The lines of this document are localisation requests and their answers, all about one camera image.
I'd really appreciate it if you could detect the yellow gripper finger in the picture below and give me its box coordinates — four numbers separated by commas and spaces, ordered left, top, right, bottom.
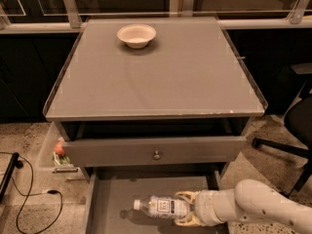
175, 214, 203, 227
175, 191, 199, 209

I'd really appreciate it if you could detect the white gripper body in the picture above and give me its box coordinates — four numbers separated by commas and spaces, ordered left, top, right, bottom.
194, 190, 227, 226

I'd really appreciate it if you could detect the clear plastic water bottle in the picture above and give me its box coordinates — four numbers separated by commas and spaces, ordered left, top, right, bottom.
134, 195, 190, 219

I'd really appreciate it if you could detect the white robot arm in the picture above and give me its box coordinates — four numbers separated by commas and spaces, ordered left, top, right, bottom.
175, 179, 312, 234

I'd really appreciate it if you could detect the round metal drawer knob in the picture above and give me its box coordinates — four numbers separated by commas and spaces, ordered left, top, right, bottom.
153, 150, 162, 161

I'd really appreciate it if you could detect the grey open middle drawer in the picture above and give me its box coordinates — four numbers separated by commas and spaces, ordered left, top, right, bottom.
81, 172, 234, 234

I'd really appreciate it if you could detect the grey top drawer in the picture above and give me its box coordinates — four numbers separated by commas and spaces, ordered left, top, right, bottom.
62, 136, 246, 167

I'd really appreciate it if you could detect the grey drawer cabinet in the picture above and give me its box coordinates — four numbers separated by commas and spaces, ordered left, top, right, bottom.
44, 18, 267, 176

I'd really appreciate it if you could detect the black office chair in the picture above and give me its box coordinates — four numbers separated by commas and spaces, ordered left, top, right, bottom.
252, 61, 312, 200

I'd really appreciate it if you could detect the green white packet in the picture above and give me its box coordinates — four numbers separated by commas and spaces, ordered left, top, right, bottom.
53, 153, 70, 166

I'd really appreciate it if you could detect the orange round fruit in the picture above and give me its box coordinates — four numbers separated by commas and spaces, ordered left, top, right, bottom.
54, 141, 65, 156

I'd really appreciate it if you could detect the white paper bowl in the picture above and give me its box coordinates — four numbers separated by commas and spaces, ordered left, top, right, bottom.
117, 24, 156, 49

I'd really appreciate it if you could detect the black bar stand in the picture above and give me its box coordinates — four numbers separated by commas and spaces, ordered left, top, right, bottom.
0, 152, 20, 202

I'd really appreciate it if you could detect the metal railing frame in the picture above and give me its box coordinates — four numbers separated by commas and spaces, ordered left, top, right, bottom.
0, 0, 312, 34

